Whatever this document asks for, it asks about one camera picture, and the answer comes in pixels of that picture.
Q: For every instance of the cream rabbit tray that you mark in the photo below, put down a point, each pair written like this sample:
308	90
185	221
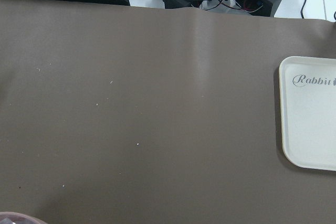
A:
307	108

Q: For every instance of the pink bowl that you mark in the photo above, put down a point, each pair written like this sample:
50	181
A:
14	217

